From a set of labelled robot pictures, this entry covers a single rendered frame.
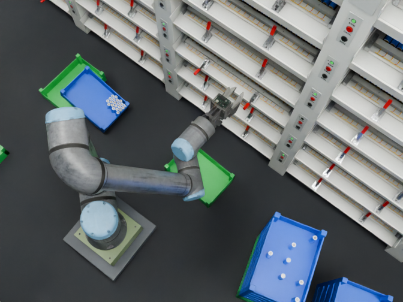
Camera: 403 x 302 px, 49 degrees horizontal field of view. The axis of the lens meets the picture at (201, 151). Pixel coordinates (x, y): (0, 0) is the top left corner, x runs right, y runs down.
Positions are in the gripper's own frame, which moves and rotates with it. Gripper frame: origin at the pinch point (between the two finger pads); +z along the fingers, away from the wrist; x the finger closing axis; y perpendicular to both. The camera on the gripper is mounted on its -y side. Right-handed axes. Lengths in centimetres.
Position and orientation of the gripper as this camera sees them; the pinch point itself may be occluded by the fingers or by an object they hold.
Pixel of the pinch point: (237, 93)
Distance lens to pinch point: 181.5
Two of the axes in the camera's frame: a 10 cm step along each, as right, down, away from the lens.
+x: -7.7, -5.9, 2.3
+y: 0.4, -4.0, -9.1
